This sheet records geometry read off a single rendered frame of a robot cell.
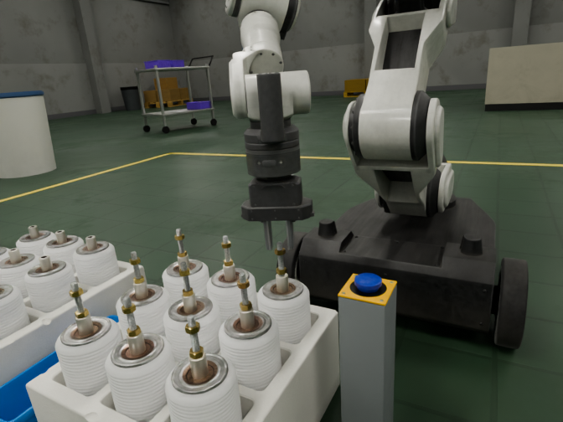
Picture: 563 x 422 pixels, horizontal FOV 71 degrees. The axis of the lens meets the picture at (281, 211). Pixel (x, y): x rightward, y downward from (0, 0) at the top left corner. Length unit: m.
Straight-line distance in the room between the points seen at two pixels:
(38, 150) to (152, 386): 3.27
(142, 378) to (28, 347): 0.38
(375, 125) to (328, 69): 11.08
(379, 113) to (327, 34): 11.15
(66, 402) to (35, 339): 0.26
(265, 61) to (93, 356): 0.54
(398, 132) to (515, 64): 5.18
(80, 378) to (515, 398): 0.79
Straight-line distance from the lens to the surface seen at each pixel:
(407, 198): 1.10
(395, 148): 0.85
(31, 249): 1.25
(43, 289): 1.00
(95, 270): 1.06
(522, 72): 5.98
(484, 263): 0.97
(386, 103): 0.85
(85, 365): 0.72
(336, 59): 11.84
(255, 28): 0.75
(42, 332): 0.97
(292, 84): 0.62
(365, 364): 0.65
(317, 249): 1.03
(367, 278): 0.61
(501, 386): 0.98
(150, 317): 0.77
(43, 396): 0.77
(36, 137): 3.78
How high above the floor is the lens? 0.62
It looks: 19 degrees down
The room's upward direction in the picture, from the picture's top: 4 degrees counter-clockwise
